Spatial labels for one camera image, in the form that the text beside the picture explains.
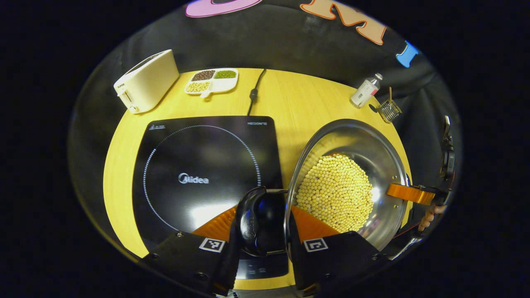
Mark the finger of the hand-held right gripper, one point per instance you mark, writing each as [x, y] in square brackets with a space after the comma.
[408, 193]

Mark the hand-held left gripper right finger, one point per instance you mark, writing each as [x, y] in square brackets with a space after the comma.
[298, 265]

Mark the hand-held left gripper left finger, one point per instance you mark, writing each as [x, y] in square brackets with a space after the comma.
[230, 267]

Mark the stainless steel pot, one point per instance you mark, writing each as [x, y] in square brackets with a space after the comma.
[385, 165]

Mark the pile of soybeans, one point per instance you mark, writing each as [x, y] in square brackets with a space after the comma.
[335, 194]

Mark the black induction cooktop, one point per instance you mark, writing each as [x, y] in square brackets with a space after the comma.
[198, 153]

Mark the wooden stick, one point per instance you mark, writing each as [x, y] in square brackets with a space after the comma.
[390, 93]

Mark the small dark round disc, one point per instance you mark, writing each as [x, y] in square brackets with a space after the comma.
[373, 108]

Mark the clear bottle with pink label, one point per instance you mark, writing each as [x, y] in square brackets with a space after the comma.
[365, 92]

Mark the white divided dish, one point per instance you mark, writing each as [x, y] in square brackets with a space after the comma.
[223, 85]

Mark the yellow beans portion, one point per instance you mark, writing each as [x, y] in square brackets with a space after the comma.
[198, 87]

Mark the green beans portion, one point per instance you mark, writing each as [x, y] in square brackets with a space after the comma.
[225, 74]

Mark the brown beans portion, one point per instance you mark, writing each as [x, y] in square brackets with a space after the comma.
[203, 75]

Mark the white toaster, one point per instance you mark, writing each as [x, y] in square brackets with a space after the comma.
[147, 82]

